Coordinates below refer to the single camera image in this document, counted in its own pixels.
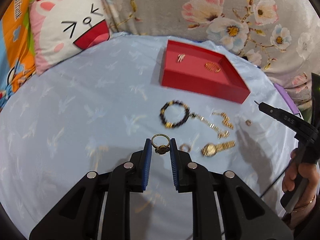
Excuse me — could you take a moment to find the gold braided cuff bangle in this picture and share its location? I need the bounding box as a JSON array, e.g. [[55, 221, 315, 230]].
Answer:
[[204, 62, 221, 73]]

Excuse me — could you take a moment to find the gold ring with dark stone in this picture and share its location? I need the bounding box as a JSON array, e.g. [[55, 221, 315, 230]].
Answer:
[[151, 133, 171, 155]]

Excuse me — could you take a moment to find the red jewelry box tray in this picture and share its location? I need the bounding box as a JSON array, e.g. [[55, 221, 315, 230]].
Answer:
[[159, 40, 250, 103]]

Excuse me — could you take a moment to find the person's right hand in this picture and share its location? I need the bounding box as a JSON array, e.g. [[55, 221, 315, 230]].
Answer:
[[281, 147, 318, 212]]

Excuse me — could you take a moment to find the purple cloth edge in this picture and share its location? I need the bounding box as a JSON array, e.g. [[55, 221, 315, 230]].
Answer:
[[274, 83, 301, 116]]

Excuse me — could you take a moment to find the gold bangle on wrist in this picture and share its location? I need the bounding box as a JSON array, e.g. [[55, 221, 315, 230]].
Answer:
[[292, 194, 316, 212]]

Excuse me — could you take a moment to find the gold wristwatch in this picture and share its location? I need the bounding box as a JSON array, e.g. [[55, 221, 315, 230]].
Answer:
[[201, 140, 235, 157]]

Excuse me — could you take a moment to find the grey floral blanket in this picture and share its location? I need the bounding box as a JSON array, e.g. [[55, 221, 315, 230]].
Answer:
[[103, 0, 319, 108]]

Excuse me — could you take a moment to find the light blue palm-print sheet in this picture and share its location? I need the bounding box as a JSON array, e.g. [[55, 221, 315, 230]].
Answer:
[[1, 35, 297, 237]]

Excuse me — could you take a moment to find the colourful cartoon bedsheet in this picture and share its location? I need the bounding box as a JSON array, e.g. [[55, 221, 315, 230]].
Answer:
[[1, 0, 40, 108]]

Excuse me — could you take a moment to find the white pink cat pillow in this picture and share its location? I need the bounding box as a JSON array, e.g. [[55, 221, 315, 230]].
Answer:
[[29, 0, 111, 75]]

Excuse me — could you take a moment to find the gold link chain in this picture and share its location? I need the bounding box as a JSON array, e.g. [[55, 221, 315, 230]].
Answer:
[[211, 111, 235, 131]]

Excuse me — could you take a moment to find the gold chain bracelet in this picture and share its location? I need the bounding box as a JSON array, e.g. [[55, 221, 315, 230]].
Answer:
[[190, 113, 230, 139]]

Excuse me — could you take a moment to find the black bead gold bracelet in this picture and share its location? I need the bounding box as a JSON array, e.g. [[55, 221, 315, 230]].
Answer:
[[159, 99, 192, 129]]

